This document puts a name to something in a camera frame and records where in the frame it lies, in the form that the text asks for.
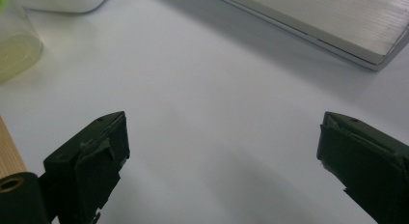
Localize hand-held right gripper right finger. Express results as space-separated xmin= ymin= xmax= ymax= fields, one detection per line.
xmin=315 ymin=111 xmax=409 ymax=224

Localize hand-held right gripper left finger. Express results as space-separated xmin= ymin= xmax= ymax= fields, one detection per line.
xmin=38 ymin=110 xmax=131 ymax=224

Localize clear plastic container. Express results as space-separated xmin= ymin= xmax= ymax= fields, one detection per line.
xmin=0 ymin=0 xmax=44 ymax=85

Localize silver metal flat case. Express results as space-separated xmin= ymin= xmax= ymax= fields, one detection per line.
xmin=204 ymin=0 xmax=409 ymax=71

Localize white rounded object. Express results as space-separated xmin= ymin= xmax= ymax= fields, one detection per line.
xmin=13 ymin=0 xmax=114 ymax=14

